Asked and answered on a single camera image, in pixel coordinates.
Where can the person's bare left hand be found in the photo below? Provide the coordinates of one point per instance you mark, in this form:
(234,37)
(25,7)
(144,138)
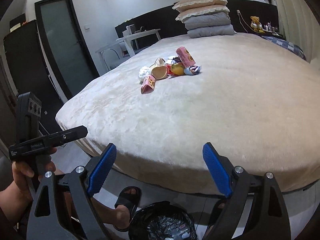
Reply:
(21,172)

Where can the beige lace pillow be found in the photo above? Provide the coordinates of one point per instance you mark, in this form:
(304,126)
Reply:
(211,9)
(184,5)

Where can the top beige lace pillow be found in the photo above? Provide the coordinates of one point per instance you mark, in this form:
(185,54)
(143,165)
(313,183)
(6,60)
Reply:
(184,5)

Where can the red yellow snack packet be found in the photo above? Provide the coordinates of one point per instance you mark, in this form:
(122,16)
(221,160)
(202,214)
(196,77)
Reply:
(176,69)

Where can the pink snack box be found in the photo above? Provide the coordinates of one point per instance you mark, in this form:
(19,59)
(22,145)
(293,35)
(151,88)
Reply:
(185,57)
(148,85)

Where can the black sandal left foot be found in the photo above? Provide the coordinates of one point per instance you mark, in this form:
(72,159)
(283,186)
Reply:
(126,206)

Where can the upper grey folded quilt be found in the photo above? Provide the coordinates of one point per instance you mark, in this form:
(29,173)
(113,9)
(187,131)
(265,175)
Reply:
(208,20)

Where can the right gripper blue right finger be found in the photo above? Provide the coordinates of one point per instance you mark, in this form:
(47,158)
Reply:
(217,169)

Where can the blue checkered cloth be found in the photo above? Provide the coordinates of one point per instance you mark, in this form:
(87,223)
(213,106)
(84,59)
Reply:
(286,45)

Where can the lower grey folded quilt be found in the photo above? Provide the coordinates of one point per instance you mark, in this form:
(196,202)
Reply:
(211,31)

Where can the black frosted glass door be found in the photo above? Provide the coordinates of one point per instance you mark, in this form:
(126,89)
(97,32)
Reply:
(64,45)

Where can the black wardrobe cabinet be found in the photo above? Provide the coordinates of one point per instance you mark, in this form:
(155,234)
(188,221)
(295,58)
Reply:
(29,72)

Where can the cream window curtain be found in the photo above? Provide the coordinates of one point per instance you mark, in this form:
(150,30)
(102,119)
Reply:
(300,27)

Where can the brown teddy bear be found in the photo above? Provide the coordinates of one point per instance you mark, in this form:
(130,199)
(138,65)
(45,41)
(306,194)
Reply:
(255,24)

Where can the white side table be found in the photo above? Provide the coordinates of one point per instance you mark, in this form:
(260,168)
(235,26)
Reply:
(127,41)

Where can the grey folded quilt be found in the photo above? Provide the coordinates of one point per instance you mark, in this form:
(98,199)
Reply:
(208,20)
(211,31)

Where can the black headboard panel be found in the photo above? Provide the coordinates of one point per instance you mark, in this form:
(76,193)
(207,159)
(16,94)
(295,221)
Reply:
(164,18)

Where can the colourful cartoon plastic wrapper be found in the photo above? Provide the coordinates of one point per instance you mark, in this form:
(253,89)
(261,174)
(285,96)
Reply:
(192,70)

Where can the beige paper bag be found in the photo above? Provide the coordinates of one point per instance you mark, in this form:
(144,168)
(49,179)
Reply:
(159,69)

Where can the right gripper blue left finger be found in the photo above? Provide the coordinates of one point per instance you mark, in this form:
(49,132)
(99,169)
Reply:
(99,167)

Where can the black lined trash bin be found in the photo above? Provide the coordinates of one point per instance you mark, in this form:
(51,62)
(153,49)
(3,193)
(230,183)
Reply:
(162,220)

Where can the white plastic bag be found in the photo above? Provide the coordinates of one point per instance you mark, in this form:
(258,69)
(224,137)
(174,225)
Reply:
(143,73)

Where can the person's left forearm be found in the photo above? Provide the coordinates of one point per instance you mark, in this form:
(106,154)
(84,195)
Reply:
(14,203)

